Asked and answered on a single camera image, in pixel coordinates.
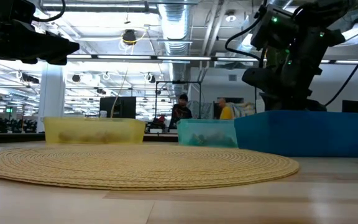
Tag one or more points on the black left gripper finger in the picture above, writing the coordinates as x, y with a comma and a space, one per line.
57, 60
57, 46

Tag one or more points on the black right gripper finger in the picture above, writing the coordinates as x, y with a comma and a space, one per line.
315, 107
284, 104

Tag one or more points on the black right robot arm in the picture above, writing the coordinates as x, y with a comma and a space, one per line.
322, 12

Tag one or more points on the white plant pot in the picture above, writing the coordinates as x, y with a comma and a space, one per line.
258, 105

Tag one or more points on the blue plastic tray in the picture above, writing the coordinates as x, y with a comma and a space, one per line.
322, 133

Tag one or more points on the small black box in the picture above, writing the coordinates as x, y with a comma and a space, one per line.
351, 106

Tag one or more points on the white pillar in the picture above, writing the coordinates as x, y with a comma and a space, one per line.
51, 99

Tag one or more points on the crumpled cloth cover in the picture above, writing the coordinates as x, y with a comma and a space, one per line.
244, 110
204, 107

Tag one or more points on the person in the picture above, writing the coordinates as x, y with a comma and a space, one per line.
226, 112
180, 113

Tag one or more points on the narrow black box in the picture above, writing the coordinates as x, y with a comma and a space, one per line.
215, 112

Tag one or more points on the white cup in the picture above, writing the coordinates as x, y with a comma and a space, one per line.
103, 114

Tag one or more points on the yellow translucent plastic bin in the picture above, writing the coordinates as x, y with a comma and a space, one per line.
73, 130

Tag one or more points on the teal translucent plastic bin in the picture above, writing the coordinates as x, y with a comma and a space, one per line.
210, 130

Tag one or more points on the black monitor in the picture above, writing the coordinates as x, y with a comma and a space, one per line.
123, 107

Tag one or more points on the round woven straw placemat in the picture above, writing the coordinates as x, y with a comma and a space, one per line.
57, 168

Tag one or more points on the long LED light bar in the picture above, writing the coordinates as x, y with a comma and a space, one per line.
182, 58

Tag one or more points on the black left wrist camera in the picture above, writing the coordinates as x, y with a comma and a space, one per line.
5, 11

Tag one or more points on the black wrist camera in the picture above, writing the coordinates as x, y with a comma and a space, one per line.
5, 11
273, 28

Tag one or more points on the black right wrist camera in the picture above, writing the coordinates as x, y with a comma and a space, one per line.
273, 28

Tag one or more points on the black hanging camera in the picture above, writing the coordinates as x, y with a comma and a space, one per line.
129, 36

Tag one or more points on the silver air duct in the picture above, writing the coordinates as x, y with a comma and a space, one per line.
176, 21
244, 18

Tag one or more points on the black aluminium table frame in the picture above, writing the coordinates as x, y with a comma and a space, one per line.
17, 137

